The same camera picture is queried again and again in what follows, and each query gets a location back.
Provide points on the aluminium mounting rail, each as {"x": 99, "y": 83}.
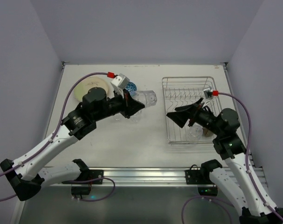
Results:
{"x": 143, "y": 175}

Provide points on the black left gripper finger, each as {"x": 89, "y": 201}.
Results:
{"x": 130, "y": 100}
{"x": 134, "y": 108}

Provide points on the steel wire dish rack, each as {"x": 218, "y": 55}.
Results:
{"x": 180, "y": 91}

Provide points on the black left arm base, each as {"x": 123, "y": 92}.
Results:
{"x": 92, "y": 178}

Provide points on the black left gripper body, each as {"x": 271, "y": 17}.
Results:
{"x": 126, "y": 103}

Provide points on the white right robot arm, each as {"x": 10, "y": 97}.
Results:
{"x": 246, "y": 193}

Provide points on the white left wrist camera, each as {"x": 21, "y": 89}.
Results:
{"x": 119, "y": 83}

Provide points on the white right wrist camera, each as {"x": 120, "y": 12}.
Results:
{"x": 208, "y": 93}

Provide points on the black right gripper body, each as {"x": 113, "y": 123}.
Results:
{"x": 193, "y": 115}

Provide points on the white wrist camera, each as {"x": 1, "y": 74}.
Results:
{"x": 119, "y": 83}
{"x": 208, "y": 93}

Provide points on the cream plate rearmost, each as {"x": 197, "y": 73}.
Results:
{"x": 91, "y": 82}

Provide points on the clear glass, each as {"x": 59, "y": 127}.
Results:
{"x": 148, "y": 98}
{"x": 194, "y": 133}
{"x": 117, "y": 117}
{"x": 136, "y": 117}

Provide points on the brown striped ceramic cup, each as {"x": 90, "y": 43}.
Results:
{"x": 207, "y": 133}

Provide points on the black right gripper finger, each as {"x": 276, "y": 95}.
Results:
{"x": 187, "y": 107}
{"x": 180, "y": 118}

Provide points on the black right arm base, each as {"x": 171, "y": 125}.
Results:
{"x": 205, "y": 187}

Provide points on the blue patterned bowl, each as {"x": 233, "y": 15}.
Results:
{"x": 131, "y": 88}

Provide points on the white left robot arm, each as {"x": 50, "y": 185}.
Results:
{"x": 75, "y": 126}

